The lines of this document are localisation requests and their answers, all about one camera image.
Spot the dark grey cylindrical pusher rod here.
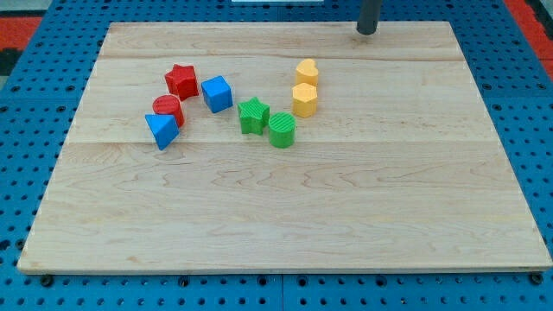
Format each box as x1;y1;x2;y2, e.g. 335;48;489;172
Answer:
356;0;383;35

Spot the yellow heart block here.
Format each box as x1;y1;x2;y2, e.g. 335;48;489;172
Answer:
296;59;319;86

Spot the yellow hexagon block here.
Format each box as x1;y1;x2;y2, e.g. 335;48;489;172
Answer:
292;83;318;118

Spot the green cylinder block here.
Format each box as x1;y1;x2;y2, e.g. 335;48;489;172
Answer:
268;112;296;149

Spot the light wooden board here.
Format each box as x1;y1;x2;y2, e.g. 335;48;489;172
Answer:
17;22;552;275

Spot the green star block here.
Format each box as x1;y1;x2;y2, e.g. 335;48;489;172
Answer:
238;97;270;136

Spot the blue cube block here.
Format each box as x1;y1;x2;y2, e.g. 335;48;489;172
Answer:
200;76;232;113

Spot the red star block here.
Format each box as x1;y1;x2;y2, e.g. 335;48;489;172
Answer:
164;64;199;101

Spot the red cylinder block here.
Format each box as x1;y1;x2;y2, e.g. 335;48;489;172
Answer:
152;94;185;127

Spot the blue triangle block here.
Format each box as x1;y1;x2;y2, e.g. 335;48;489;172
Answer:
144;114;180;150

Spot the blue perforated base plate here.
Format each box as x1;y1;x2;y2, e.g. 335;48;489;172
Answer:
1;1;552;310

